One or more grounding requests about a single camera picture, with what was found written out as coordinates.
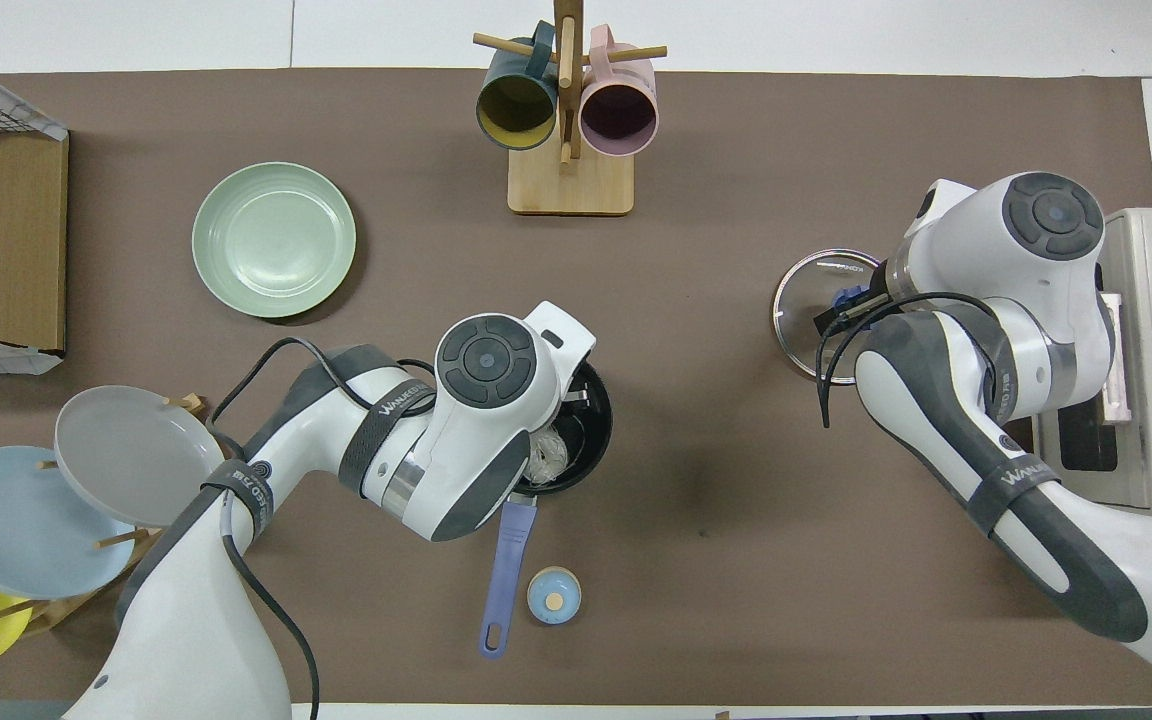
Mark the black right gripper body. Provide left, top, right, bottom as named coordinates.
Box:
left=814, top=298, right=874, bottom=337

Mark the glass lid with blue knob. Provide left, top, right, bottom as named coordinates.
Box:
left=772, top=248, right=887, bottom=386

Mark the green plate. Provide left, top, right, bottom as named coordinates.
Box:
left=192, top=162, right=357, bottom=320

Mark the grey plate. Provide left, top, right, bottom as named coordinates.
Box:
left=54, top=386, right=227, bottom=528

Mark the wooden plate rack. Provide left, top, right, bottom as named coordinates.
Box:
left=0, top=393, right=209, bottom=637

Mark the light blue plate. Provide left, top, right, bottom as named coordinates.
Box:
left=0, top=446, right=137, bottom=601

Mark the brown table mat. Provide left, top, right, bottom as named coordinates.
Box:
left=0, top=68, right=1152, bottom=707

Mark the wooden mug tree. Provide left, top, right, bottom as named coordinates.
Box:
left=473, top=0, right=668, bottom=217

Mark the pink mug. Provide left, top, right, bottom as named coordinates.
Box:
left=579, top=25, right=659, bottom=158

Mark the dark teal mug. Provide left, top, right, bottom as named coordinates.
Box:
left=476, top=22, right=561, bottom=151

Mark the dark pot with purple handle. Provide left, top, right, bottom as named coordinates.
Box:
left=479, top=360, right=614, bottom=660

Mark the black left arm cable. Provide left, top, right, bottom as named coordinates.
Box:
left=206, top=337, right=437, bottom=720

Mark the wooden wire-mesh storage shelf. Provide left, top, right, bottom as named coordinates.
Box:
left=0, top=48, right=70, bottom=376

